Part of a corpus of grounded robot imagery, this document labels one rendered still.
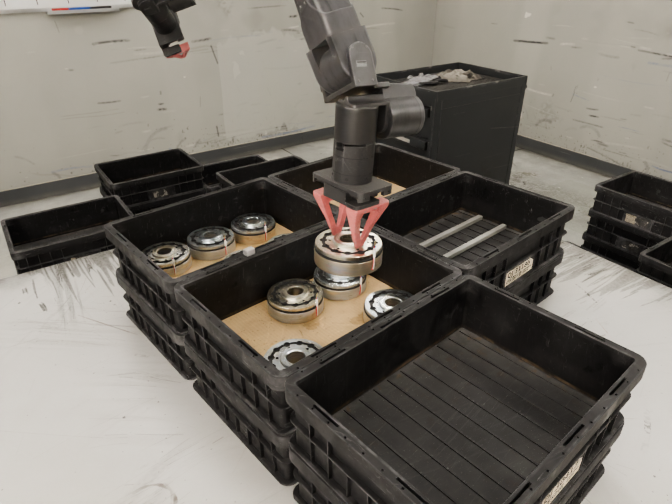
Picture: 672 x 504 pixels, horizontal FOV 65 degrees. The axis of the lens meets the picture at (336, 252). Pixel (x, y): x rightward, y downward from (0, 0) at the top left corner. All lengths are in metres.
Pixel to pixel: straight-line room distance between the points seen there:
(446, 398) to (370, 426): 0.13
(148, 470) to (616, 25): 3.89
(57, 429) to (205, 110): 3.29
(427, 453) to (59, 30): 3.42
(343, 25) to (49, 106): 3.24
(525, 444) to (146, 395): 0.65
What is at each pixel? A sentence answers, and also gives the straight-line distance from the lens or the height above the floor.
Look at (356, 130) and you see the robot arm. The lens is 0.70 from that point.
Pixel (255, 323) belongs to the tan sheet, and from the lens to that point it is 0.96.
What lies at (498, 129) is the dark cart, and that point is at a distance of 2.72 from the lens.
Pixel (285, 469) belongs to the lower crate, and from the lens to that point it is 0.85.
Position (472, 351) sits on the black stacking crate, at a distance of 0.91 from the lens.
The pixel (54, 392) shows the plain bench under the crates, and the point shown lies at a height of 0.70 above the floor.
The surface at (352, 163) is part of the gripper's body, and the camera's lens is 0.71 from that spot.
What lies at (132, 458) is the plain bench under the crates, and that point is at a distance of 0.96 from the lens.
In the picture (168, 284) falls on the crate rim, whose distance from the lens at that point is 0.92.
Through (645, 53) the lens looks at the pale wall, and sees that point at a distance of 4.13.
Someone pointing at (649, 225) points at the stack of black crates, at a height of 0.51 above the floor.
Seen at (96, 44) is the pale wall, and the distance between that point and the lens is 3.84.
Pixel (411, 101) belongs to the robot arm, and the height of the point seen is 1.23.
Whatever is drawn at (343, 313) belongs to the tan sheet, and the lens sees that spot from 0.97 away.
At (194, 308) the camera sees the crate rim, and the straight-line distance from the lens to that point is 0.84.
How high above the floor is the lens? 1.40
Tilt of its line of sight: 30 degrees down
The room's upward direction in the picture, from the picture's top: straight up
